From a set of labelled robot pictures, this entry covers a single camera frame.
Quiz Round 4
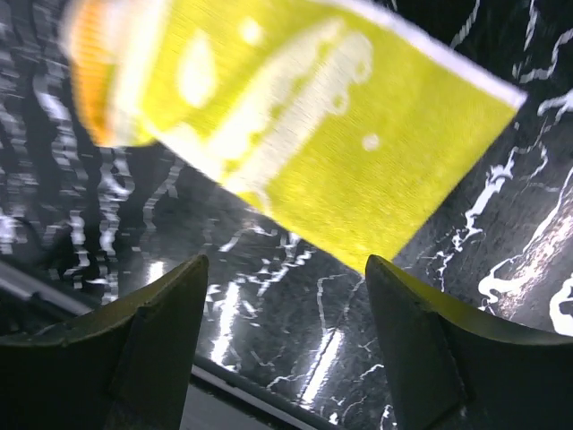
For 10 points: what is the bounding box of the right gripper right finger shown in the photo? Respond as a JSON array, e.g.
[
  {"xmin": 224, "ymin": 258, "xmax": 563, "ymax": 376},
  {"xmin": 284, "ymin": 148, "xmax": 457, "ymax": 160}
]
[{"xmin": 365, "ymin": 255, "xmax": 572, "ymax": 429}]

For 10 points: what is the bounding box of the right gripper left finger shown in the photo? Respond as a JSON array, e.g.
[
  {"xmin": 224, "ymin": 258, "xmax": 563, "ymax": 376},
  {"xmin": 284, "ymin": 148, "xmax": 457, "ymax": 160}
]
[{"xmin": 1, "ymin": 255, "xmax": 209, "ymax": 429}]

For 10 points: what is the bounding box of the yellow patterned towel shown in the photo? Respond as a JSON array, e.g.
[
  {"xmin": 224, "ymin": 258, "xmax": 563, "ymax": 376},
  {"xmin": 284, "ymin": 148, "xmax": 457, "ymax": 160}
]
[{"xmin": 61, "ymin": 1, "xmax": 526, "ymax": 270}]

